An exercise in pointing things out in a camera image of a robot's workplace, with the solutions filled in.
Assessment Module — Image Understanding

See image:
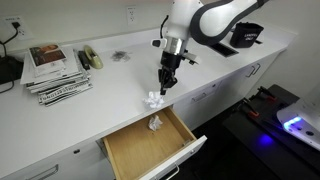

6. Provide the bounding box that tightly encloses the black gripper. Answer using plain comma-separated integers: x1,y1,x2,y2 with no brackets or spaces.
157,51,183,96

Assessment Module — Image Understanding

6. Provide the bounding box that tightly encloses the white paper ball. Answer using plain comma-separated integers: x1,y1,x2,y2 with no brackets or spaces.
142,90,166,110
147,114,164,132

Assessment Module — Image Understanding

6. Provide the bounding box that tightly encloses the wooden drawer with white front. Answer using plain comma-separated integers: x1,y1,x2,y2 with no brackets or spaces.
96,105,208,180

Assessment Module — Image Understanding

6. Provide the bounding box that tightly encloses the white robot base blue light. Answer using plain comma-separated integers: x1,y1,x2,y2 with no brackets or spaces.
276,83,320,151

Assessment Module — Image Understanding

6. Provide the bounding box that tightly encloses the pile of metal paper clips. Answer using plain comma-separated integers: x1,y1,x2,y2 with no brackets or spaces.
110,49,132,63

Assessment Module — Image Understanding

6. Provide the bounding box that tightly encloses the white base cabinet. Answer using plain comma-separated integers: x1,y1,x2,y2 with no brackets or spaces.
0,49,288,180

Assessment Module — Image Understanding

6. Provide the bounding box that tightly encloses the black stapler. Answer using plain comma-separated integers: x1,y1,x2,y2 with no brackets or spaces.
77,49,92,71

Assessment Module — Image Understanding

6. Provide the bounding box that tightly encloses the red black clamp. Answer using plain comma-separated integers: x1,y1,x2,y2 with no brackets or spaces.
256,85,278,103
241,99,261,118

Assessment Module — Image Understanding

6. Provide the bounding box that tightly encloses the black landfill only bin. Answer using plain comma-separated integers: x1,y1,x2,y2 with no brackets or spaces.
229,21,265,49

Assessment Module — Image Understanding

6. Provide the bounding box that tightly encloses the stack of white magazines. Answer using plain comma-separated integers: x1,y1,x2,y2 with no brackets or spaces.
19,46,93,94

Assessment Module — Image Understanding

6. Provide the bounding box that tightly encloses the black white patterned magazine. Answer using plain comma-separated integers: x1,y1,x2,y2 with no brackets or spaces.
37,80,94,108

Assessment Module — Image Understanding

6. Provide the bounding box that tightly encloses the magazine with dark photo cover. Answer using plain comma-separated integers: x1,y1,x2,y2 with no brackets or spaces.
28,43,68,68

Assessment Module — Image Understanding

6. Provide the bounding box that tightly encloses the black cart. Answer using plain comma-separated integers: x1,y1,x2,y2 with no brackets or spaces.
221,83,320,180

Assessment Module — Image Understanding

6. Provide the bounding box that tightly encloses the black box device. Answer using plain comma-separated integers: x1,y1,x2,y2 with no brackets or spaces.
0,54,24,86

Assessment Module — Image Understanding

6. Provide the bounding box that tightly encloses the metal closed drawer handle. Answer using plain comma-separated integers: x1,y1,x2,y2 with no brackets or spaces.
191,92,208,103
24,163,59,180

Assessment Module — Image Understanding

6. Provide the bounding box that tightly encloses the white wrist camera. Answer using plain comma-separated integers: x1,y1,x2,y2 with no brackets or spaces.
150,37,168,49

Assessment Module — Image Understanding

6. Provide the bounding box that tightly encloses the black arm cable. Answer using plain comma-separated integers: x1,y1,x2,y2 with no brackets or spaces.
159,14,169,39

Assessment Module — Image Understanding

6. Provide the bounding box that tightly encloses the metal cabinet door handle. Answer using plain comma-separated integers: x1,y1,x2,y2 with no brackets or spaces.
245,64,256,78
253,63,262,76

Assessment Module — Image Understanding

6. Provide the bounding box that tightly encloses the white wall outlet with plug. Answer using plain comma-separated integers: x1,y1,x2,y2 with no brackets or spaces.
1,14,34,41

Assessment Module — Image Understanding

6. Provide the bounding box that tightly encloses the black power cable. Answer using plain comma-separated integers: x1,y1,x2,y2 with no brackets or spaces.
0,21,21,94

